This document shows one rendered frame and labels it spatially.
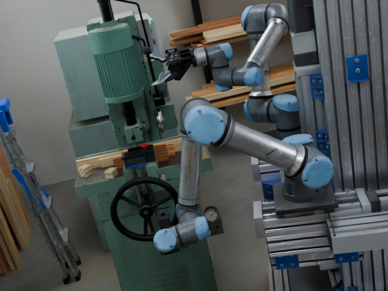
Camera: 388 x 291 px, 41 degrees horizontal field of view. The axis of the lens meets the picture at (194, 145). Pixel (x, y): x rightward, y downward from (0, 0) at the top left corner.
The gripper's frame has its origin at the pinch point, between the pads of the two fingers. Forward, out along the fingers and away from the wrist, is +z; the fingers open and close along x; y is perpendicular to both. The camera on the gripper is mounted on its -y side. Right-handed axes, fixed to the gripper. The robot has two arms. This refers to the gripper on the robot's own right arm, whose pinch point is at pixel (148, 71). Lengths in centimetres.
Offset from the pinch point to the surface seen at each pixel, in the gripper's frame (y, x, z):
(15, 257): -152, 16, 115
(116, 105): -24.4, -2.2, 18.2
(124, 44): 7.0, -10.4, 7.2
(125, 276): -61, 67, 31
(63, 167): -244, -88, 100
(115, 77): -0.9, -1.3, 14.0
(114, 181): -26.2, 33.7, 24.4
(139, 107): -26.7, -0.1, 8.1
